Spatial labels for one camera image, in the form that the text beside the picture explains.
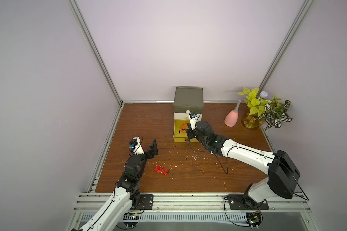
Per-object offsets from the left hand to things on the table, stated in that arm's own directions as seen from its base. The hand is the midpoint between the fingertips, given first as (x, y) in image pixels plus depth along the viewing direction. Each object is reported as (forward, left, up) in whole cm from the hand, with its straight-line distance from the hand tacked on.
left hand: (150, 140), depth 80 cm
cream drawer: (+23, -17, -5) cm, 29 cm away
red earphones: (+7, -17, +1) cm, 19 cm away
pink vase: (+24, -54, -9) cm, 59 cm away
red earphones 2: (-11, -5, -15) cm, 19 cm away
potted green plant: (+16, -71, +7) cm, 73 cm away
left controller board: (-35, +8, -20) cm, 41 cm away
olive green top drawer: (+23, -22, +2) cm, 32 cm away
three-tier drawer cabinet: (+27, -21, +6) cm, 35 cm away
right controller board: (-34, -54, -17) cm, 66 cm away
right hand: (+10, -22, +6) cm, 25 cm away
